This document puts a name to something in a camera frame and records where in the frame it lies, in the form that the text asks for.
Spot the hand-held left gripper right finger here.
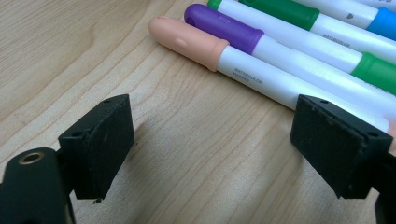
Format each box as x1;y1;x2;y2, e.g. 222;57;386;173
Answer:
289;94;394;200

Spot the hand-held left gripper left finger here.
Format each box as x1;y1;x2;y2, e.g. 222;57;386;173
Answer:
57;93;136;201

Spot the light green capped white marker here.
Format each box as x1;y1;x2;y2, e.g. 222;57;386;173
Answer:
206;0;396;96

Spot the light blue capped white marker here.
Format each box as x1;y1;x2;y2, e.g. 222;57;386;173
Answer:
292;0;396;41

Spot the peach capped white marker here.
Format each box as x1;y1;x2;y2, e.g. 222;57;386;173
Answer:
148;16;396;147

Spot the dark green capped white marker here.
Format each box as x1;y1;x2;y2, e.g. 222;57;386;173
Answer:
238;0;396;64

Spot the purple capped white marker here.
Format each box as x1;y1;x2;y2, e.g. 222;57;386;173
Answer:
184;3;396;125

